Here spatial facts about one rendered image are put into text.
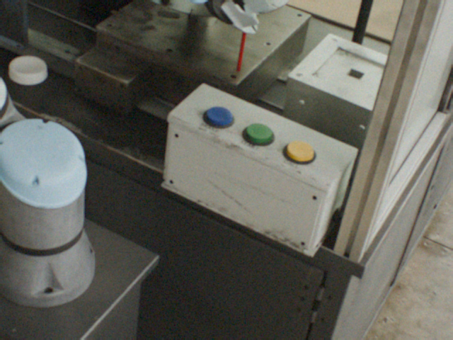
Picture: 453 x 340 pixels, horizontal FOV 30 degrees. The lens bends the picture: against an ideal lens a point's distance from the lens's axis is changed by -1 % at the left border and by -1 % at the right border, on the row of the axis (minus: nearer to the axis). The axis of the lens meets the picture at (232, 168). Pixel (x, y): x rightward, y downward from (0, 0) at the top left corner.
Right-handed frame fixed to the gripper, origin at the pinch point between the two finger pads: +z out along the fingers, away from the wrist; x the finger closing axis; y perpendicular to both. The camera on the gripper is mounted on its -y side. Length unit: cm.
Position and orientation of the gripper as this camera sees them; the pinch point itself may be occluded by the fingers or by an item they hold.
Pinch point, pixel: (248, 25)
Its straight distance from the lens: 144.1
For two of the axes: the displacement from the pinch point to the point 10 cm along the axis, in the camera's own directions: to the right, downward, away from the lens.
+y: 7.3, 1.6, -6.6
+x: 5.0, -7.9, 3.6
